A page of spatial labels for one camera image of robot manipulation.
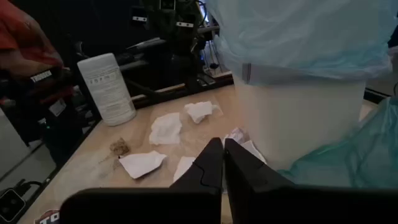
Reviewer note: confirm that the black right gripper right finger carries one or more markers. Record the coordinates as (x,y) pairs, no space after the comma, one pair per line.
(280,205)

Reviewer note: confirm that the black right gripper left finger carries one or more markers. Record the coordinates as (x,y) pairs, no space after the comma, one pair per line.
(192,205)

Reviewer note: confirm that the torn white paper piece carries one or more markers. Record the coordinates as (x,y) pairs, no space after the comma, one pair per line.
(252,151)
(183,166)
(141,163)

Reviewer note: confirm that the white tissue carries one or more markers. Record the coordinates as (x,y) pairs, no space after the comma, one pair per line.
(199,110)
(165,129)

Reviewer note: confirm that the torn shiny wrapper piece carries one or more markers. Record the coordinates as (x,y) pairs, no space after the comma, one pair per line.
(235,135)

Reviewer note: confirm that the white plastic trash bin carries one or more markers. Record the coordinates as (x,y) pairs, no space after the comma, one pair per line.
(298,124)

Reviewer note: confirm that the teal green trash bag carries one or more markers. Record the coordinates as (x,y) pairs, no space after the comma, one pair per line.
(357,158)

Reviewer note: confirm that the brown paper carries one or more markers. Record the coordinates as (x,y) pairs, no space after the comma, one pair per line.
(119,147)

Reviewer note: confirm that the light blue trash bag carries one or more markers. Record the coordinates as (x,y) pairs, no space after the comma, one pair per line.
(298,34)

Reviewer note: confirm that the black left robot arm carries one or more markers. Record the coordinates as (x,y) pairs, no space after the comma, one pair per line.
(62,130)

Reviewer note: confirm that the black background robot arm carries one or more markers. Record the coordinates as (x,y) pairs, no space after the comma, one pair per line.
(180,37)

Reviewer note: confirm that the clear plastic cup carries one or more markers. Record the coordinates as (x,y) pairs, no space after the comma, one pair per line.
(107,90)

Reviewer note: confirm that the black power adapter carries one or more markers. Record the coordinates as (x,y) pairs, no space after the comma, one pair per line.
(11,205)

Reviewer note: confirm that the person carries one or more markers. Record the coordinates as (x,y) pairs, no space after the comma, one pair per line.
(21,40)

